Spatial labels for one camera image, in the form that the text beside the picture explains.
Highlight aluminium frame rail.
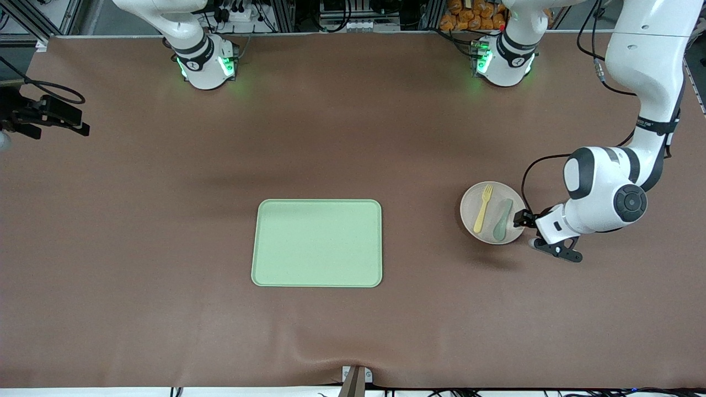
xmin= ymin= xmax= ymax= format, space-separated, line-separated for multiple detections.
xmin=683 ymin=33 xmax=706 ymax=116

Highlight light green rectangular tray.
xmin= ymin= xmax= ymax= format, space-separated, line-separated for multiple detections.
xmin=251 ymin=199 xmax=383 ymax=288

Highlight aluminium frame post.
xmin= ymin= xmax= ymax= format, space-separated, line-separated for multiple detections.
xmin=270 ymin=0 xmax=296 ymax=33
xmin=419 ymin=0 xmax=446 ymax=31

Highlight brown table mat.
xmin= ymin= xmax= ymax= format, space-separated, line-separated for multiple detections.
xmin=0 ymin=30 xmax=706 ymax=389

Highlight green plastic spoon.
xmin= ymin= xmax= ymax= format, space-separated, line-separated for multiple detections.
xmin=491 ymin=198 xmax=514 ymax=242

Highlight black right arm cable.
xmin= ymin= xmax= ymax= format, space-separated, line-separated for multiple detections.
xmin=0 ymin=58 xmax=86 ymax=105

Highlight beige round plate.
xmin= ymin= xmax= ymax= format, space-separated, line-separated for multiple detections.
xmin=460 ymin=181 xmax=527 ymax=245

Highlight brown mounting post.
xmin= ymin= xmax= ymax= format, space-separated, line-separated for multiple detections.
xmin=338 ymin=366 xmax=367 ymax=397

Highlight white power strip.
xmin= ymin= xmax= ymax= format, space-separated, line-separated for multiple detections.
xmin=212 ymin=4 xmax=265 ymax=24

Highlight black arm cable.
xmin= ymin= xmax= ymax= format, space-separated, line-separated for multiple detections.
xmin=0 ymin=58 xmax=86 ymax=105
xmin=521 ymin=0 xmax=671 ymax=216

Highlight aluminium frame strut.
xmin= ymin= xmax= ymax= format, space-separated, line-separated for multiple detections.
xmin=0 ymin=0 xmax=83 ymax=53

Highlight grey metal bracket plate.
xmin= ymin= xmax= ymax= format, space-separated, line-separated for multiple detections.
xmin=341 ymin=365 xmax=373 ymax=384

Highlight yellow plastic fork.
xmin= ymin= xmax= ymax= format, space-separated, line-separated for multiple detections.
xmin=473 ymin=184 xmax=494 ymax=234

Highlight orange snack packets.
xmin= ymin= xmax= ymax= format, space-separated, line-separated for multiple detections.
xmin=440 ymin=0 xmax=509 ymax=31

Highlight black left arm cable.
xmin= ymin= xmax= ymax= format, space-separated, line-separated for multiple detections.
xmin=521 ymin=0 xmax=671 ymax=216

